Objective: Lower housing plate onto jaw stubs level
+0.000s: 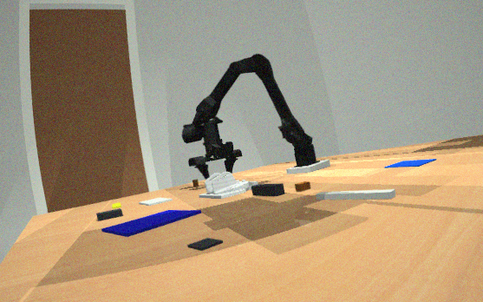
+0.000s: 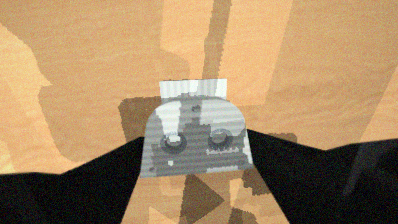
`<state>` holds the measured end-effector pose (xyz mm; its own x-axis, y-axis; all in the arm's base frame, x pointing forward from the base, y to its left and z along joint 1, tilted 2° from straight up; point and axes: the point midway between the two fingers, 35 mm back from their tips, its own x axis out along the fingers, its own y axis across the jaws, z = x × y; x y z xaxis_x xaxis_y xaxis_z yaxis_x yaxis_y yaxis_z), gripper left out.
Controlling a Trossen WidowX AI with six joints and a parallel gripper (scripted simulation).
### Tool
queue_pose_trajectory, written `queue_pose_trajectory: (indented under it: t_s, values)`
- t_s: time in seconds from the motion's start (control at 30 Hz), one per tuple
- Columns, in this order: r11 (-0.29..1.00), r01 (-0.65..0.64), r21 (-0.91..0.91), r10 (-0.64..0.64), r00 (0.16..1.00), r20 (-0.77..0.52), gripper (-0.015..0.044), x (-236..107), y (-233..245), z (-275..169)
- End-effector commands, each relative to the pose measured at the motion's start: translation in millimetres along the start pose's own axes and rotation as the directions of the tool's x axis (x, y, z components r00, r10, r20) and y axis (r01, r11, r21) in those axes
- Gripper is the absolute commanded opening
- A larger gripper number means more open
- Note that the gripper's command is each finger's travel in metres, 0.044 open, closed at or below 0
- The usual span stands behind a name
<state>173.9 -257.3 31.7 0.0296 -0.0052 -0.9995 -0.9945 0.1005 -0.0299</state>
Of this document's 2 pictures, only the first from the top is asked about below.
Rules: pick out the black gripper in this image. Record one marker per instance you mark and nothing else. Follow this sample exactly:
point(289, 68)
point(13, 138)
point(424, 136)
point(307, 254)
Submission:
point(200, 161)

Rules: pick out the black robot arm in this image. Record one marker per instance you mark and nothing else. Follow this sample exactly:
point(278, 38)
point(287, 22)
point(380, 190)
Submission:
point(292, 132)

